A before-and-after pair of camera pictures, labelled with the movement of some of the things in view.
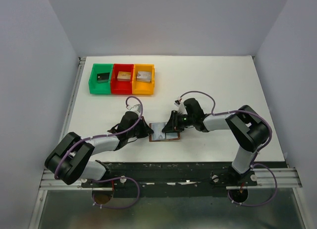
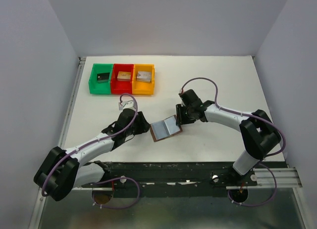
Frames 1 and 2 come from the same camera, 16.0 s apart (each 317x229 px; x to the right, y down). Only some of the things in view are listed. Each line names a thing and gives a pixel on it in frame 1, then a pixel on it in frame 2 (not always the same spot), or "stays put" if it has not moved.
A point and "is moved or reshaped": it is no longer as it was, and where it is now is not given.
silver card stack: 144,76 stays put
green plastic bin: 97,88 stays put
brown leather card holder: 158,135 is moved or reshaped
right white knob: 215,178 stays put
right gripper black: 171,125 to 184,120
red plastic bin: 122,87 stays put
